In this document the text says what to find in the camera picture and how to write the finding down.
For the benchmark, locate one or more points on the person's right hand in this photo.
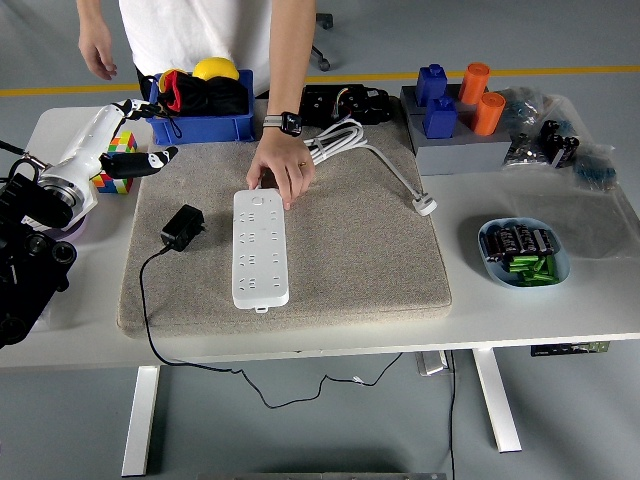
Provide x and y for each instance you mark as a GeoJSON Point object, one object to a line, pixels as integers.
{"type": "Point", "coordinates": [97, 50]}

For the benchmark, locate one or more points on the person's left hand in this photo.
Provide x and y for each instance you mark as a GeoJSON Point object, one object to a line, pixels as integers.
{"type": "Point", "coordinates": [282, 162]}

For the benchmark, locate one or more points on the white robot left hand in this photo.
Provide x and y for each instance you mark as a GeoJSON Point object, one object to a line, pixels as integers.
{"type": "Point", "coordinates": [85, 145]}

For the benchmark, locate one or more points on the white power strip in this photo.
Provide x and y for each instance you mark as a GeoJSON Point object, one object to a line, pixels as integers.
{"type": "Point", "coordinates": [260, 270]}

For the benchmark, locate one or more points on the black plug adapter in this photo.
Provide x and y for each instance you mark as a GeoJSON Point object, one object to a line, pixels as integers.
{"type": "Point", "coordinates": [182, 227]}

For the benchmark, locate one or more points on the person's right forearm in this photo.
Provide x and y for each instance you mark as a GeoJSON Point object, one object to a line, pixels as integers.
{"type": "Point", "coordinates": [92, 12]}

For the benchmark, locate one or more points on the person's left forearm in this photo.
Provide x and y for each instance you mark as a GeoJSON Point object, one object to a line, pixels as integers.
{"type": "Point", "coordinates": [292, 55]}

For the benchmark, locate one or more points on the black wrist watch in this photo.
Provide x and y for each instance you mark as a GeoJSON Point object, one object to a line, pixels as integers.
{"type": "Point", "coordinates": [289, 123]}

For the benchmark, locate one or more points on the colourful puzzle cube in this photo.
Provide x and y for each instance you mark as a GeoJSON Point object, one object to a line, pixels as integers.
{"type": "Point", "coordinates": [125, 142]}

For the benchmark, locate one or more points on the white junction box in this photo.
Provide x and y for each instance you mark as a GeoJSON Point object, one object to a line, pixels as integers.
{"type": "Point", "coordinates": [89, 200]}

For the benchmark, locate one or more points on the purple plate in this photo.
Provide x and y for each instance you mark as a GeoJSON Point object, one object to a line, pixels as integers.
{"type": "Point", "coordinates": [80, 230]}

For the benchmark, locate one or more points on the blue plastic bin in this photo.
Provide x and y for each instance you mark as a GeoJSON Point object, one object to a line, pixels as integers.
{"type": "Point", "coordinates": [200, 130]}

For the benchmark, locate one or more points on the black pouch with red lining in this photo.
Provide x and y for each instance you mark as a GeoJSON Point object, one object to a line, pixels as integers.
{"type": "Point", "coordinates": [210, 97]}

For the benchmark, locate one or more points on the person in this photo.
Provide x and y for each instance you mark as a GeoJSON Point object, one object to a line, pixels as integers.
{"type": "Point", "coordinates": [200, 30]}

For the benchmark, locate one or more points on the black office chair base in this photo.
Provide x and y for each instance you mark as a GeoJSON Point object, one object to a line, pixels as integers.
{"type": "Point", "coordinates": [322, 57]}

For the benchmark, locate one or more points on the yellow ball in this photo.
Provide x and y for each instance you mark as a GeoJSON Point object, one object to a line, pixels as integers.
{"type": "Point", "coordinates": [215, 69]}

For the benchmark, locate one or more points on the grey-brown mat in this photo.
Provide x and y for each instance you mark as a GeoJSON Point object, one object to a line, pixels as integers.
{"type": "Point", "coordinates": [350, 260]}

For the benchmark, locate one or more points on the blue square peg block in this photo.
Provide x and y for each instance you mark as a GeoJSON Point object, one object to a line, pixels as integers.
{"type": "Point", "coordinates": [430, 85]}
{"type": "Point", "coordinates": [440, 120]}

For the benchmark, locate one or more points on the grey block base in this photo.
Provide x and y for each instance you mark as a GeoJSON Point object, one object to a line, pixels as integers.
{"type": "Point", "coordinates": [460, 155]}

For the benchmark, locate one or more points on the orange cylinder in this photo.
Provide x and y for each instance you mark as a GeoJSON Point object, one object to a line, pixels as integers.
{"type": "Point", "coordinates": [487, 115]}
{"type": "Point", "coordinates": [472, 85]}

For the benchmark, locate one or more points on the black capacitor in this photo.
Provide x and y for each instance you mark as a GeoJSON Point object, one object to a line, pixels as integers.
{"type": "Point", "coordinates": [509, 240]}
{"type": "Point", "coordinates": [491, 246]}
{"type": "Point", "coordinates": [543, 241]}
{"type": "Point", "coordinates": [524, 239]}

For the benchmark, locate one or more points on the clear bag of small screws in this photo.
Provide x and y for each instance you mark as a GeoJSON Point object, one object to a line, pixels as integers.
{"type": "Point", "coordinates": [522, 150]}

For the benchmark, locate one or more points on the clear bag of blue parts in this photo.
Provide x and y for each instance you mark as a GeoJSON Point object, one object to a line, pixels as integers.
{"type": "Point", "coordinates": [595, 170]}
{"type": "Point", "coordinates": [522, 107]}

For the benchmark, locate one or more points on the green battery cell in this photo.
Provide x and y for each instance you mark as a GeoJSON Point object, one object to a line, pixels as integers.
{"type": "Point", "coordinates": [546, 266]}
{"type": "Point", "coordinates": [520, 264]}
{"type": "Point", "coordinates": [535, 280]}

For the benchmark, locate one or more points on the clear bag of black capacitors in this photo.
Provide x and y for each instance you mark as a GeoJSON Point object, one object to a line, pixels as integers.
{"type": "Point", "coordinates": [560, 142]}

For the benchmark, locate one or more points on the white table leg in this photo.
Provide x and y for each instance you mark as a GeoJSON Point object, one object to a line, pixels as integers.
{"type": "Point", "coordinates": [141, 420]}
{"type": "Point", "coordinates": [497, 400]}

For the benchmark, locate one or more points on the light blue tray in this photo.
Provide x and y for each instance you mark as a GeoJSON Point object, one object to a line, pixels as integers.
{"type": "Point", "coordinates": [562, 262]}

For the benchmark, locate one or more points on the large clear plastic bag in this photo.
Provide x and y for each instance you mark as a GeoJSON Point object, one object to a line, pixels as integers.
{"type": "Point", "coordinates": [590, 225]}

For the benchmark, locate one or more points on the black table control box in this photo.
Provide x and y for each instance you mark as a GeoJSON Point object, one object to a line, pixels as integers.
{"type": "Point", "coordinates": [570, 348]}

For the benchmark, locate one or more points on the silver metal bracket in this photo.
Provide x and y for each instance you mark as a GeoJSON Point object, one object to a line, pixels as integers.
{"type": "Point", "coordinates": [432, 363]}

